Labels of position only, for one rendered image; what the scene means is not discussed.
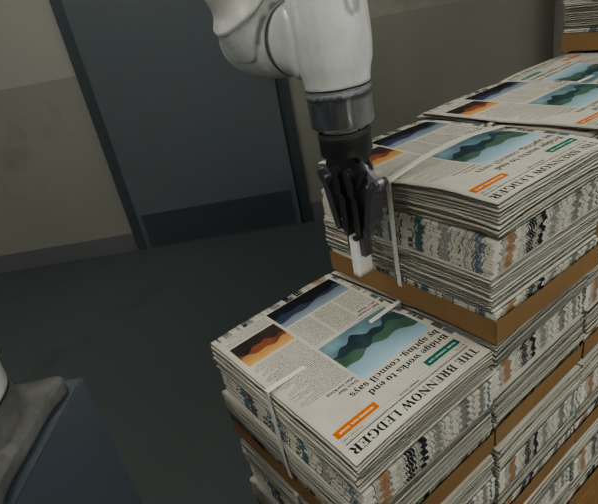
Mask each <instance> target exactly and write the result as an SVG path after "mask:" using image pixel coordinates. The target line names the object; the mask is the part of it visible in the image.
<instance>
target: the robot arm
mask: <svg viewBox="0 0 598 504"><path fill-rule="evenodd" d="M204 1H205V2H206V4H207V5H208V6H209V8H210V10H211V12H212V14H213V22H214V23H213V31H214V33H215V34H216V35H217V37H218V38H219V44H220V48H221V50H222V53H223V54H224V56H225V58H226V59H227V60H228V61H229V63H230V64H232V65H233V66H234V67H235V68H237V69H238V70H240V71H242V72H244V73H246V74H249V75H252V76H257V77H263V78H272V79H281V78H290V77H296V78H297V79H299V80H302V81H303V84H304V88H305V93H306V94H305V97H306V100H307V105H308V110H309V116H310V122H311V127H312V129H313V130H315V131H317V132H319V133H318V140H319V146H320V152H321V156H322V157H323V158H324V159H326V166H325V167H324V168H321V169H319V170H317V175H318V177H319V179H320V181H321V183H322V184H323V187H324V190H325V193H326V197H327V200H328V203H329V206H330V209H331V212H332V215H333V218H334V222H335V225H336V227H337V228H338V229H341V228H342V229H343V230H344V233H345V234H346V235H347V238H348V245H349V250H350V252H351V256H352V263H353V269H354V275H356V276H359V277H362V276H363V275H365V274H367V273H368V272H370V271H371V270H373V264H372V256H371V254H372V252H373V250H372V242H371V237H372V236H374V235H376V234H377V233H379V232H380V231H381V220H382V208H383V197H384V190H385V188H386V186H387V184H388V179H387V178H386V177H385V176H383V177H381V178H380V177H379V176H378V175H377V174H376V173H375V172H374V171H373V170H374V168H373V164H372V162H371V160H370V153H371V150H372V148H373V142H372V133H371V126H370V125H369V123H371V122H372V121H373V119H374V117H375V114H374V105H373V96H372V83H371V74H370V71H371V62H372V57H373V44H372V30H371V22H370V15H369V9H368V4H367V0H204ZM341 218H342V220H341ZM67 392H68V387H67V385H66V383H65V381H64V379H63V378H62V377H60V376H52V377H47V378H44V379H40V380H37V381H33V382H30V383H25V384H16V385H14V383H13V382H12V381H11V379H10V378H9V376H8V375H7V374H6V372H5V370H4V368H3V366H2V364H1V362H0V504H4V502H5V497H6V494H7V491H8V489H9V487H10V485H11V483H12V481H13V479H14V478H15V476H16V474H17V472H18V470H19V469H20V467H21V465H22V463H23V461H24V460H25V458H26V456H27V454H28V453H29V451H30V449H31V447H32V445H33V444H34V442H35V440H36V438H37V436H38V435H39V433H40V431H41V429H42V427H43V426H44V424H45V422H46V420H47V418H48V417H49V415H50V413H51V412H52V410H53V409H54V407H55V406H56V405H57V404H58V403H59V402H60V401H61V400H62V399H63V397H64V396H65V395H66V394H67Z"/></svg>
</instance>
